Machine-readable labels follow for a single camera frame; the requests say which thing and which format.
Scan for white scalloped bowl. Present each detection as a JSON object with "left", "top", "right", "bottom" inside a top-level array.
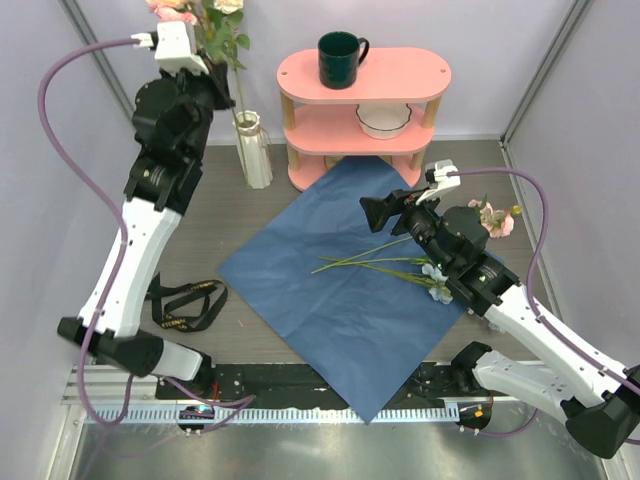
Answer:
[{"left": 356, "top": 104, "right": 412, "bottom": 140}]

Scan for floral round plate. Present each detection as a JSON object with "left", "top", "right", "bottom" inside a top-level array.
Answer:
[{"left": 324, "top": 156, "right": 344, "bottom": 170}]

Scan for pink rose flower stem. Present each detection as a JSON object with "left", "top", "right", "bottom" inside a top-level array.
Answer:
[{"left": 145, "top": 0, "right": 201, "bottom": 25}]

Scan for black ribbon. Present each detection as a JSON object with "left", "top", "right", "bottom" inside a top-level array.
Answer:
[{"left": 145, "top": 273, "right": 229, "bottom": 333}]

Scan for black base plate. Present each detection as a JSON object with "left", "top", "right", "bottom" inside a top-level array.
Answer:
[{"left": 180, "top": 362, "right": 492, "bottom": 410}]

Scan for pink three-tier shelf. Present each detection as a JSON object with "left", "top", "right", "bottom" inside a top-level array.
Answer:
[{"left": 277, "top": 47, "right": 452, "bottom": 191}]

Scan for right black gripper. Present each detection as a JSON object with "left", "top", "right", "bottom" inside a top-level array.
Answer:
[{"left": 360, "top": 186, "right": 454, "bottom": 274}]

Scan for white ribbed ceramic vase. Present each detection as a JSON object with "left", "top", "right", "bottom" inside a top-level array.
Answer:
[{"left": 233, "top": 110, "right": 273, "bottom": 189}]

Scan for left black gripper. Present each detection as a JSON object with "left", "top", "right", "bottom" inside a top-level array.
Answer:
[{"left": 159, "top": 52, "right": 237, "bottom": 163}]

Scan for artificial flower bunch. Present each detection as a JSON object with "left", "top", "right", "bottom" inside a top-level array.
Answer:
[{"left": 313, "top": 237, "right": 453, "bottom": 305}]

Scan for green leafy flower stem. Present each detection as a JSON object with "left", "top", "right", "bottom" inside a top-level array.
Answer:
[{"left": 215, "top": 1, "right": 250, "bottom": 111}]

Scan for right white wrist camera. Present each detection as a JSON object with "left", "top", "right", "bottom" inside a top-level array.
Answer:
[{"left": 415, "top": 159, "right": 461, "bottom": 205}]

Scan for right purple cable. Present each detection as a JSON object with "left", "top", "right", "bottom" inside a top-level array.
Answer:
[{"left": 449, "top": 168, "right": 640, "bottom": 439}]

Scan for pink peony flower stem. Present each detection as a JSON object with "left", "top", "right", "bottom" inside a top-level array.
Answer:
[{"left": 468, "top": 196, "right": 523, "bottom": 239}]

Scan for blue wrapping paper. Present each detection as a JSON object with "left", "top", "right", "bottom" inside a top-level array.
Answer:
[{"left": 218, "top": 157, "right": 463, "bottom": 422}]

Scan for dark green mug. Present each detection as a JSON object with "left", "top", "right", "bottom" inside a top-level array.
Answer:
[{"left": 317, "top": 31, "right": 370, "bottom": 90}]

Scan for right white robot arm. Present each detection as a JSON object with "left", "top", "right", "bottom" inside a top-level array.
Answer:
[{"left": 359, "top": 190, "right": 639, "bottom": 459}]

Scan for purple cable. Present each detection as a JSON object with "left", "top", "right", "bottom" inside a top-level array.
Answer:
[
  {"left": 38, "top": 37, "right": 256, "bottom": 434},
  {"left": 449, "top": 168, "right": 640, "bottom": 439}
]

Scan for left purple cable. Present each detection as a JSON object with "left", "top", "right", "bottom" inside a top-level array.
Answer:
[{"left": 38, "top": 37, "right": 256, "bottom": 434}]

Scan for white slotted cable duct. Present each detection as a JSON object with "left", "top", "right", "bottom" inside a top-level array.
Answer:
[{"left": 84, "top": 402, "right": 461, "bottom": 425}]

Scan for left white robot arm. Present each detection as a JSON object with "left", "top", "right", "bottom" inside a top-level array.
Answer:
[{"left": 58, "top": 63, "right": 235, "bottom": 399}]

